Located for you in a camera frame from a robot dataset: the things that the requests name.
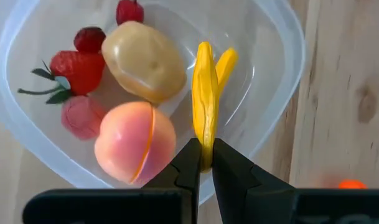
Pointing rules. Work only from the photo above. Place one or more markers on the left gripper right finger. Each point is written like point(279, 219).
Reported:
point(270, 205)

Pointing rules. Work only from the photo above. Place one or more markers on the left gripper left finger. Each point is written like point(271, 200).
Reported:
point(130, 207)

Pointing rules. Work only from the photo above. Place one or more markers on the pink orange toy peach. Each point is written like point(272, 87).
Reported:
point(127, 143)

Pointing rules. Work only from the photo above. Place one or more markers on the orange toy carrot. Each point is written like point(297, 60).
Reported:
point(352, 184)

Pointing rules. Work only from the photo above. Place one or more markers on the pink toy fruit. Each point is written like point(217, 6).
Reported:
point(81, 118)

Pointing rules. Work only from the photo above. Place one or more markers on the yellow toy banana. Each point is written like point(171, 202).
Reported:
point(204, 99)

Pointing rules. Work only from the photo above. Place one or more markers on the clear plastic tupperware container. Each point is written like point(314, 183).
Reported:
point(270, 77)

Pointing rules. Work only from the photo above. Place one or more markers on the red toy strawberry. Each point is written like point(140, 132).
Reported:
point(78, 71)

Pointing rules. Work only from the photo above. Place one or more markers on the beige toy potato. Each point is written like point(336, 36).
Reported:
point(142, 62)

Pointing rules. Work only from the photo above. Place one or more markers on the red toy cherry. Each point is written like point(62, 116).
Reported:
point(89, 39)
point(129, 11)

